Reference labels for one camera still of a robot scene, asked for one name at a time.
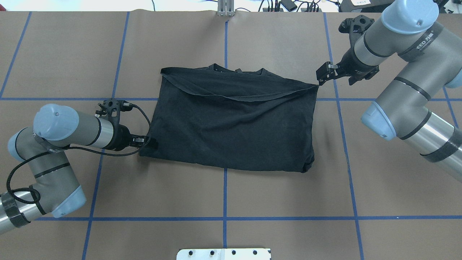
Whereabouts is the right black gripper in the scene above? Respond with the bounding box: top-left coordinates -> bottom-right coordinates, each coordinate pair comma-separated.
316,51 -> 379,86

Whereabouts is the black monitor stand device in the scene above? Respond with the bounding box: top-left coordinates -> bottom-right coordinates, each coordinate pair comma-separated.
339,0 -> 394,13

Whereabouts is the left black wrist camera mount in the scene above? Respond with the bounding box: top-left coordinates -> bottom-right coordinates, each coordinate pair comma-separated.
95,98 -> 134,126

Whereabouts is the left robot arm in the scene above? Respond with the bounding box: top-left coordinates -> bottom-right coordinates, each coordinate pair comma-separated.
1,98 -> 152,234

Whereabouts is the white pedestal column base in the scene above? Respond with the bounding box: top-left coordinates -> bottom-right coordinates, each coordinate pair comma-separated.
176,247 -> 272,260

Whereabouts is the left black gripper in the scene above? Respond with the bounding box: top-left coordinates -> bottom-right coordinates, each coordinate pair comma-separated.
112,125 -> 159,150

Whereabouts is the left black braided cable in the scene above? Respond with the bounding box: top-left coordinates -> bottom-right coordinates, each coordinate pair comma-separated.
6,103 -> 152,204

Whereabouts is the aluminium frame post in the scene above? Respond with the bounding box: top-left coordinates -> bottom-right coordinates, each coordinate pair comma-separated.
217,0 -> 235,17

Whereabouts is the black power strip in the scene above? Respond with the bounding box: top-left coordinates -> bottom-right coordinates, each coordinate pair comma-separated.
258,0 -> 322,13

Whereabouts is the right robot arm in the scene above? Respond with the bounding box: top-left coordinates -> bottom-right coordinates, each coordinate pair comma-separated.
316,0 -> 462,181

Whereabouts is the black graphic t-shirt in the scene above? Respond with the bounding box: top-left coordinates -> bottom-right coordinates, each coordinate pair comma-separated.
140,64 -> 319,173

